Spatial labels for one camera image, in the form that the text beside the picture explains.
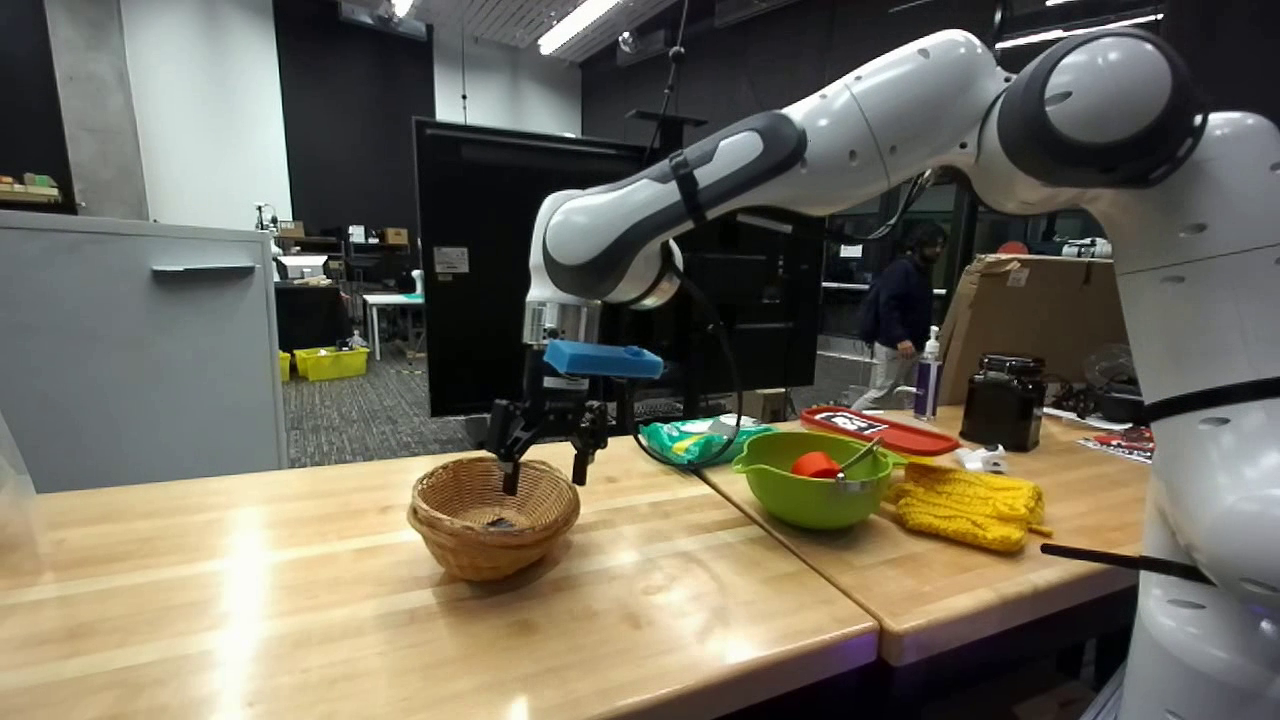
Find large cardboard box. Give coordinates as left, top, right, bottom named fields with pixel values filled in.
left=934, top=249, right=1133, bottom=411

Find red fruit in bowl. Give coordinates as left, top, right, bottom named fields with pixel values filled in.
left=786, top=447, right=846, bottom=483

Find blue wrist camera box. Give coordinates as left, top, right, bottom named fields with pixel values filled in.
left=538, top=335, right=669, bottom=389

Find brown wicker basket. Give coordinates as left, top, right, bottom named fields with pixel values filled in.
left=404, top=452, right=588, bottom=588

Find yellow storage bins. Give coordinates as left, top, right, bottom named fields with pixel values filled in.
left=271, top=340, right=376, bottom=389

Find thin black cable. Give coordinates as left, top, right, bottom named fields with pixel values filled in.
left=1037, top=540, right=1218, bottom=588

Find green snack bag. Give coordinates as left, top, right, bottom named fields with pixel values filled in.
left=631, top=415, right=776, bottom=477

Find large black monitor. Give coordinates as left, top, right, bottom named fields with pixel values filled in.
left=407, top=112, right=826, bottom=420

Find white pump bottle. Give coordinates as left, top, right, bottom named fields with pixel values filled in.
left=912, top=321, right=946, bottom=420

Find person in dark jacket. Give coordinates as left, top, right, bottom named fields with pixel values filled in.
left=846, top=220, right=943, bottom=415

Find red container lid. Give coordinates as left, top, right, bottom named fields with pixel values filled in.
left=796, top=405, right=965, bottom=460

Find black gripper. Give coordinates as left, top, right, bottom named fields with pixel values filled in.
left=485, top=375, right=619, bottom=499

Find yellow cloth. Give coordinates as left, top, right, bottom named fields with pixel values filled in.
left=889, top=460, right=1052, bottom=559

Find green bowl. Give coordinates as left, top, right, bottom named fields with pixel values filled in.
left=731, top=422, right=901, bottom=536

